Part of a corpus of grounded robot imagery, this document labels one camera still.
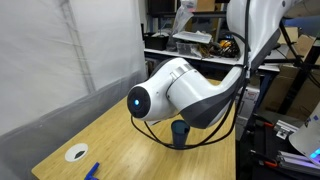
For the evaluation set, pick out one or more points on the clear plastic container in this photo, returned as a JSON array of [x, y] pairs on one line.
[[186, 48]]

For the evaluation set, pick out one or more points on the black diagonal stand pole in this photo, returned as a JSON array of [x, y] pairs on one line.
[[298, 83]]

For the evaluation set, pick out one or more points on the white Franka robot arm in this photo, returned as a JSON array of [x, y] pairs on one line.
[[186, 90]]

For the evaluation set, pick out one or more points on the white cardboard box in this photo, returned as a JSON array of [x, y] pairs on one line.
[[292, 35]]

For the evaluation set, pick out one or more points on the silver aluminium rail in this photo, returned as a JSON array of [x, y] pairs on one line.
[[296, 161]]

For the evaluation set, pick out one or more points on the black storage bin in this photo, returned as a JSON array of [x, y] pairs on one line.
[[156, 41]]

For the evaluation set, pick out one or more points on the silver aluminium bracket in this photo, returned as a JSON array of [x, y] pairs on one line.
[[285, 129]]

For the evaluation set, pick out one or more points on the black metal shelf frame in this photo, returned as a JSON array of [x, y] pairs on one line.
[[206, 14]]

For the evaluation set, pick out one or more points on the blue plastic clamp piece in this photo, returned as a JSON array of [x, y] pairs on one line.
[[91, 173]]

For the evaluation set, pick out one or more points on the white workbench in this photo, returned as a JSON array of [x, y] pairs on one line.
[[206, 59]]

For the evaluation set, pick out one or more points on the white box with red print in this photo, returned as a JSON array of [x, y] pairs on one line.
[[250, 100]]

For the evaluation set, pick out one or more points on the blue plastic cup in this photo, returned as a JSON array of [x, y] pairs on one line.
[[180, 133]]

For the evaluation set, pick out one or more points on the large brown cardboard box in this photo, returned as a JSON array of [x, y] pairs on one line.
[[276, 95]]

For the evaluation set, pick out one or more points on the flat white tray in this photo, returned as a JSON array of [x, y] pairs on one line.
[[192, 36]]

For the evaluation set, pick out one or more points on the white fabric curtain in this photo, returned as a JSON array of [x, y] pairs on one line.
[[50, 66]]

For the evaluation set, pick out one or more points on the clear plastic bag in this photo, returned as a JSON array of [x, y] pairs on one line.
[[180, 20]]

